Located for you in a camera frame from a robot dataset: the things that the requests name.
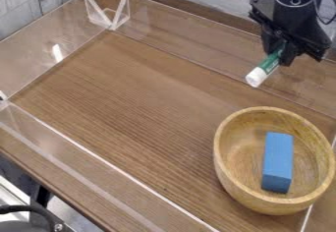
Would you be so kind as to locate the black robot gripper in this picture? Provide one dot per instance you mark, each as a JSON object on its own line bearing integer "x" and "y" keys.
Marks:
{"x": 292, "y": 23}

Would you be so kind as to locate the green white marker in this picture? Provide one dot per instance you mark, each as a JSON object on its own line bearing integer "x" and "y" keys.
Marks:
{"x": 266, "y": 68}

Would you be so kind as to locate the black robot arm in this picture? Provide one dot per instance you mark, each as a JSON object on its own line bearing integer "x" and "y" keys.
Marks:
{"x": 291, "y": 28}

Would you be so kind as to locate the brown wooden bowl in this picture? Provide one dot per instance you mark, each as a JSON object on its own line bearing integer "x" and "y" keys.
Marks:
{"x": 238, "y": 151}

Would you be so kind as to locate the blue rectangular block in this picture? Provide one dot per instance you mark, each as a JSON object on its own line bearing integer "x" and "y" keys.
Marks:
{"x": 279, "y": 162}

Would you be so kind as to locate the clear acrylic corner bracket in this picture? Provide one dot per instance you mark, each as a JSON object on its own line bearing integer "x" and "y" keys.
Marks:
{"x": 106, "y": 17}

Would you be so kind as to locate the clear acrylic wall panel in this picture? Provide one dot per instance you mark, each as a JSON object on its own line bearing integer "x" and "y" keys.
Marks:
{"x": 92, "y": 183}

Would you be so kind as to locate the black metal table bracket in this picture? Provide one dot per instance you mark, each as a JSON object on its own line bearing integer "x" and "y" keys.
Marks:
{"x": 44, "y": 218}

